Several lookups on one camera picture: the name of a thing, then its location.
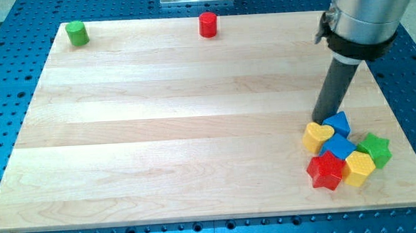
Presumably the black cable clamp strap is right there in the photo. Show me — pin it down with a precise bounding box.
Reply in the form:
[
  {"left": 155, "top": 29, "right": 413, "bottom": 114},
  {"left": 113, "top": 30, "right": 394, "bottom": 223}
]
[{"left": 312, "top": 7, "right": 400, "bottom": 64}]

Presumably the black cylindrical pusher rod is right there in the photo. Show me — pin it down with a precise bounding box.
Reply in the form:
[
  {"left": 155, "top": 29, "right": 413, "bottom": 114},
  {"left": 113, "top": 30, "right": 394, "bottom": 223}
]
[{"left": 311, "top": 56, "right": 361, "bottom": 124}]

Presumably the red cylinder block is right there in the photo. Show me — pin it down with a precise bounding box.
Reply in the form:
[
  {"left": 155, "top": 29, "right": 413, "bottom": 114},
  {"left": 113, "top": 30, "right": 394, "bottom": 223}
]
[{"left": 199, "top": 11, "right": 218, "bottom": 38}]

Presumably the red star block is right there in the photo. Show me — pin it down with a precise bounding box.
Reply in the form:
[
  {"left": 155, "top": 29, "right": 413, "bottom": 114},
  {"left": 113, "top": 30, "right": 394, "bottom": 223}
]
[{"left": 306, "top": 151, "right": 346, "bottom": 191}]

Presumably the yellow heart block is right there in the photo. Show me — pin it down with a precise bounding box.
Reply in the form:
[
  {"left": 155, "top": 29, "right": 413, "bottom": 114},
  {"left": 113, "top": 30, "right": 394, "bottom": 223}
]
[{"left": 302, "top": 122, "right": 335, "bottom": 155}]

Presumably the light wooden board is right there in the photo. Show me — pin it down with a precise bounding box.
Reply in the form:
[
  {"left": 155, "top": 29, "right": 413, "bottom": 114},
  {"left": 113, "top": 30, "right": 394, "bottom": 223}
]
[{"left": 0, "top": 11, "right": 416, "bottom": 233}]

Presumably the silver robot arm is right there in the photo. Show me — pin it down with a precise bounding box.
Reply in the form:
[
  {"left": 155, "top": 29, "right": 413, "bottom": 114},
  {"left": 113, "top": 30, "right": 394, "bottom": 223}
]
[{"left": 330, "top": 0, "right": 410, "bottom": 45}]

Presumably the green star block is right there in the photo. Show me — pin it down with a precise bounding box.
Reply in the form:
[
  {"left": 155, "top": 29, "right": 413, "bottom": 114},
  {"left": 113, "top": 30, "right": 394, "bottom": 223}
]
[{"left": 356, "top": 133, "right": 392, "bottom": 169}]

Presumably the yellow hexagon block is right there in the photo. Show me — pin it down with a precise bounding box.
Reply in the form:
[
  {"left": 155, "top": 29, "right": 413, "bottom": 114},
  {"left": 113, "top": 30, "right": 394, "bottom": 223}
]
[{"left": 342, "top": 151, "right": 375, "bottom": 187}]

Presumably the blue cube block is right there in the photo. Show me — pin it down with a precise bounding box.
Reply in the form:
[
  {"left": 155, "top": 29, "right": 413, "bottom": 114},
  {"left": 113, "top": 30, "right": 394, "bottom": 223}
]
[{"left": 318, "top": 133, "right": 357, "bottom": 160}]

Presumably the blue triangle block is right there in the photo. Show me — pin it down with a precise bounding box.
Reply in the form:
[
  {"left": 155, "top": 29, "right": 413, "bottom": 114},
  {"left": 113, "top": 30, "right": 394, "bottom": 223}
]
[{"left": 323, "top": 111, "right": 351, "bottom": 138}]

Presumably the green cylinder block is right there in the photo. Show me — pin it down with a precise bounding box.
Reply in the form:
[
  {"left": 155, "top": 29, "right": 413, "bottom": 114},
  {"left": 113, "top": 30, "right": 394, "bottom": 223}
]
[{"left": 65, "top": 21, "right": 90, "bottom": 46}]

